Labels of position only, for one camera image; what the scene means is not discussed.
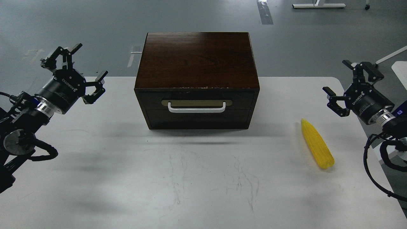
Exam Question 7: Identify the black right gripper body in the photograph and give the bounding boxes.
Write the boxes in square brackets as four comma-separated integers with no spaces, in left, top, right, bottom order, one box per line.
[344,84,395,125]

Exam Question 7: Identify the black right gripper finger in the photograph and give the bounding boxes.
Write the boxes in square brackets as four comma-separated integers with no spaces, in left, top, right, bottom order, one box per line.
[322,87,352,117]
[342,60,384,85]

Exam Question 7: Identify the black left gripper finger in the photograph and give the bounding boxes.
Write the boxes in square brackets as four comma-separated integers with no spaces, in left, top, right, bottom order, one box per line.
[40,43,83,71]
[82,71,108,104]

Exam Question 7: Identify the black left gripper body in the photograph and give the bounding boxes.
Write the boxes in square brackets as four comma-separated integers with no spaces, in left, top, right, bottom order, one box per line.
[35,69,86,114]

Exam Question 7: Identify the yellow corn cob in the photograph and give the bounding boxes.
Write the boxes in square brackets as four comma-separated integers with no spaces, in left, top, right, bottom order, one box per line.
[300,119,335,169]

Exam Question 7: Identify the wooden drawer with white handle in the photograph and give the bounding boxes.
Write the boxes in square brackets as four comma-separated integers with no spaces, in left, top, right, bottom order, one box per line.
[137,92,258,126]

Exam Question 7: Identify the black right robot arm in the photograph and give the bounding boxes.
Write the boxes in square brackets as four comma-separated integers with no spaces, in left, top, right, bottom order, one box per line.
[323,60,407,202]

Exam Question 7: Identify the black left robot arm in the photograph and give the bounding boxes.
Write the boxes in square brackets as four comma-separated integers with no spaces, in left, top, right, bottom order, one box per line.
[0,43,108,192]

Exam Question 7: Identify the dark wooden drawer cabinet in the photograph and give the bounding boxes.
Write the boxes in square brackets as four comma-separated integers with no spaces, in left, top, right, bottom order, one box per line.
[134,32,260,129]

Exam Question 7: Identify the white side table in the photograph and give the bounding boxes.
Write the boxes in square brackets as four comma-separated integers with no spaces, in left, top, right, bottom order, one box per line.
[375,46,407,90]

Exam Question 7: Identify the white desk leg base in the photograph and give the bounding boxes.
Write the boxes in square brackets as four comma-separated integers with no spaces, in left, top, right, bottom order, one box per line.
[292,0,346,9]

